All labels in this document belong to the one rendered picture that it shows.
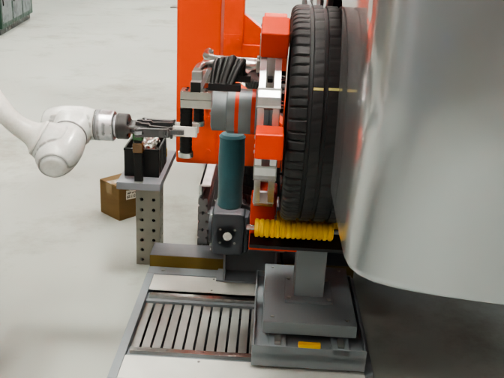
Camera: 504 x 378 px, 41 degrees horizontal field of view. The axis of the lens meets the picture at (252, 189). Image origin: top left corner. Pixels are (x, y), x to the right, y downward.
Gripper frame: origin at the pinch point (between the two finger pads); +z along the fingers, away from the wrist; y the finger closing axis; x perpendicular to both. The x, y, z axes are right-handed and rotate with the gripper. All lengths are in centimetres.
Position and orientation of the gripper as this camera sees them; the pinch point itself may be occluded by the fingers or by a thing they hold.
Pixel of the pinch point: (186, 129)
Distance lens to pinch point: 198.6
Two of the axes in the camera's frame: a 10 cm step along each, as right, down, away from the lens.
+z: 10.0, 0.6, -0.2
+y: -0.4, 3.6, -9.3
